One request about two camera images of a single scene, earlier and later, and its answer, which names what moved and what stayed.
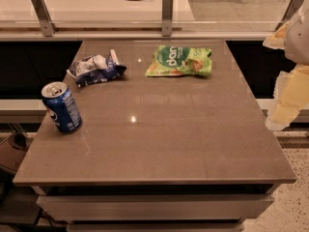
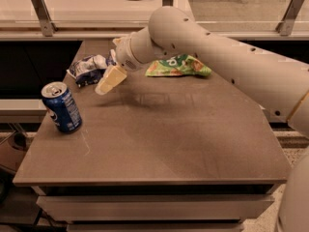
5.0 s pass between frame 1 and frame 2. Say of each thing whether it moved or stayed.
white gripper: moved
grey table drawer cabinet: stayed
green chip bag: stayed
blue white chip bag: stayed
